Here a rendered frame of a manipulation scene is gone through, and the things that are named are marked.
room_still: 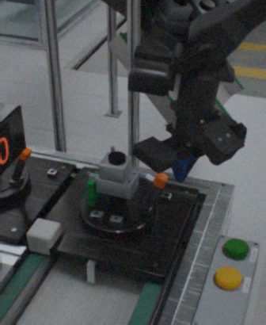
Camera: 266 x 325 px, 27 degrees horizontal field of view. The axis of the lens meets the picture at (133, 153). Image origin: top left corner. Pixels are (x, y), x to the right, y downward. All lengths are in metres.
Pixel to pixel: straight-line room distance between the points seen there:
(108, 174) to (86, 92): 0.75
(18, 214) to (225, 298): 0.39
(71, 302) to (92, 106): 0.76
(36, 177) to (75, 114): 0.46
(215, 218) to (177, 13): 0.38
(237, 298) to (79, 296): 0.25
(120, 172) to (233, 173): 0.45
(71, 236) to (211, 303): 0.26
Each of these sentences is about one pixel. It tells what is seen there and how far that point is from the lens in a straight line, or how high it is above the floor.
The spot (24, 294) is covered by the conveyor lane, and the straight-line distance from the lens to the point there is 0.94.
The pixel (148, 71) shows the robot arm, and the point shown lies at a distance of 0.80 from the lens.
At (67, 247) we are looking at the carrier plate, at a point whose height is 0.97.
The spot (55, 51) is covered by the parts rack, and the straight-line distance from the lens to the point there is 1.12.
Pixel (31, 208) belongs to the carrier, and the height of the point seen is 0.97.
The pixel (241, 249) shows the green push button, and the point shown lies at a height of 0.97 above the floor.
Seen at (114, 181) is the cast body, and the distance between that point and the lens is 0.94.
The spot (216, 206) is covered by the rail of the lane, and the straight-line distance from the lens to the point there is 1.06.
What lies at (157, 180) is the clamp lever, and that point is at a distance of 0.92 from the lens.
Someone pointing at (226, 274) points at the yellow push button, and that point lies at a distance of 0.91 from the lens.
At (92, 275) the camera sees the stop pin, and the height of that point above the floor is 0.95.
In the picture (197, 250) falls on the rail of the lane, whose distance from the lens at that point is 0.96.
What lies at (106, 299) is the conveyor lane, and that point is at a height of 0.92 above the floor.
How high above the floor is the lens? 1.61
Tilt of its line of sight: 33 degrees down
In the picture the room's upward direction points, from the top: straight up
